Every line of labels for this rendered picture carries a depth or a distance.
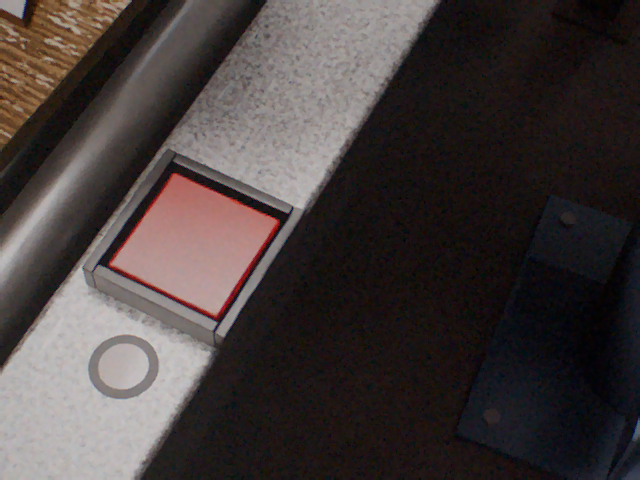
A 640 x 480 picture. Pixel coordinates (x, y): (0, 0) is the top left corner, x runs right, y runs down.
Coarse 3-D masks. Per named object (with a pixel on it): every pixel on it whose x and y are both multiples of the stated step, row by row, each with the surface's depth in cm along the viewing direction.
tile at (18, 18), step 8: (0, 0) 63; (8, 0) 63; (16, 0) 63; (24, 0) 63; (32, 0) 64; (0, 8) 63; (8, 8) 62; (16, 8) 62; (24, 8) 63; (0, 16) 63; (8, 16) 63; (16, 16) 62; (24, 16) 63; (16, 24) 63; (24, 24) 63
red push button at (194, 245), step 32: (160, 192) 59; (192, 192) 59; (160, 224) 58; (192, 224) 58; (224, 224) 58; (256, 224) 58; (128, 256) 57; (160, 256) 57; (192, 256) 57; (224, 256) 57; (256, 256) 57; (160, 288) 56; (192, 288) 56; (224, 288) 56
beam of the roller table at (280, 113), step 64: (320, 0) 67; (384, 0) 67; (448, 0) 69; (256, 64) 65; (320, 64) 65; (384, 64) 65; (192, 128) 63; (256, 128) 63; (320, 128) 63; (384, 128) 68; (128, 192) 61; (320, 192) 61; (64, 320) 57; (128, 320) 57; (256, 320) 60; (0, 384) 55; (64, 384) 55; (192, 384) 56; (0, 448) 54; (64, 448) 54; (128, 448) 54; (192, 448) 59
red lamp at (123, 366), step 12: (120, 348) 56; (132, 348) 56; (108, 360) 56; (120, 360) 56; (132, 360) 56; (144, 360) 56; (108, 372) 56; (120, 372) 56; (132, 372) 56; (144, 372) 56; (108, 384) 55; (120, 384) 55; (132, 384) 55
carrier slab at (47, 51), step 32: (64, 0) 64; (96, 0) 64; (128, 0) 64; (0, 32) 63; (32, 32) 63; (64, 32) 63; (96, 32) 63; (0, 64) 62; (32, 64) 62; (64, 64) 62; (0, 96) 61; (32, 96) 61; (64, 96) 62; (0, 128) 60; (32, 128) 61; (0, 160) 60
